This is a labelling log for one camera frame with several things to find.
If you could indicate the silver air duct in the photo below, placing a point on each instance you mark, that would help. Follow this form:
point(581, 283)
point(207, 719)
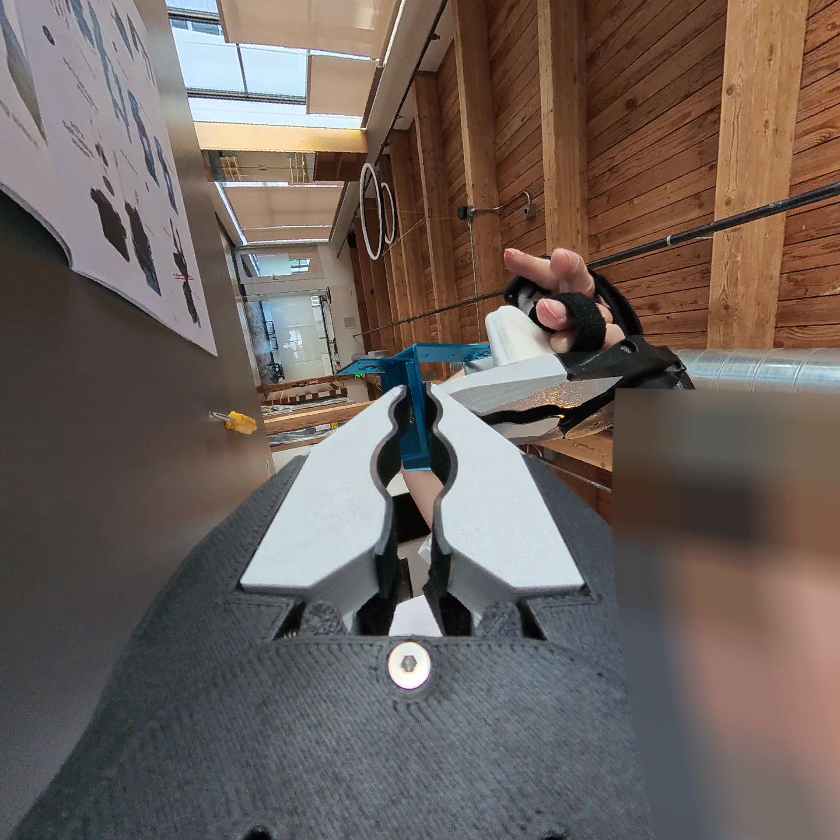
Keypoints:
point(754, 371)

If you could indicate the blue metal bracket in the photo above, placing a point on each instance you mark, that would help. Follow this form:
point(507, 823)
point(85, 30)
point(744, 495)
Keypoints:
point(415, 394)

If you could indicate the small beige roller blind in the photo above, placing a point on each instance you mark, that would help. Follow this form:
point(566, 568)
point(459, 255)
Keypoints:
point(341, 85)

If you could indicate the printed wall poster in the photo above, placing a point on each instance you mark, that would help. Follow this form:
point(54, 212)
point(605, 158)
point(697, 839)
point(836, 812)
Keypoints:
point(79, 131)

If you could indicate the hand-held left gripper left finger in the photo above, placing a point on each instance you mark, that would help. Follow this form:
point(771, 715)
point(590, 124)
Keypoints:
point(315, 518)

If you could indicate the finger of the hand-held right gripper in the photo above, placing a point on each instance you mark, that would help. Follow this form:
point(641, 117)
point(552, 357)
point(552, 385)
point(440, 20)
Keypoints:
point(518, 387)
point(531, 432)

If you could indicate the metal conduit with box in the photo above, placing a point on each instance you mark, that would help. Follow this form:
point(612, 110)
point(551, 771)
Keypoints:
point(463, 212)

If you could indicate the black ceiling pipe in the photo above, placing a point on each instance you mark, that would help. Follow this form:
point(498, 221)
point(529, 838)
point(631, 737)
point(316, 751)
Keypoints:
point(722, 226)

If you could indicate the large beige roller blind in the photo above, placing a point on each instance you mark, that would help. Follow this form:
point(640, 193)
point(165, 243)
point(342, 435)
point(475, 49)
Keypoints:
point(308, 19)

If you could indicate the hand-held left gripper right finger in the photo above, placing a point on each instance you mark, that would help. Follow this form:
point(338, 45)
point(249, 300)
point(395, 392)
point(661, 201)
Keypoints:
point(505, 518)

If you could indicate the person's right hand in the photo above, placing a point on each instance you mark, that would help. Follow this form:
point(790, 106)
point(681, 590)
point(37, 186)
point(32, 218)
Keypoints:
point(571, 272)

